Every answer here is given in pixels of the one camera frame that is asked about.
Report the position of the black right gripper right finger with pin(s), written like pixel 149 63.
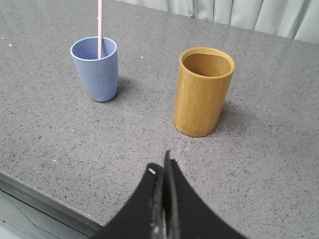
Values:
pixel 186 215

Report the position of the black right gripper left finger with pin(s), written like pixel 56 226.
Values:
pixel 141 217

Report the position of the blue plastic cup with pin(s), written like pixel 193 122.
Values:
pixel 99 76

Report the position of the bamboo cylinder holder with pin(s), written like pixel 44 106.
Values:
pixel 204 77

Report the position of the white curtain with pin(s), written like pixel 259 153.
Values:
pixel 295 19

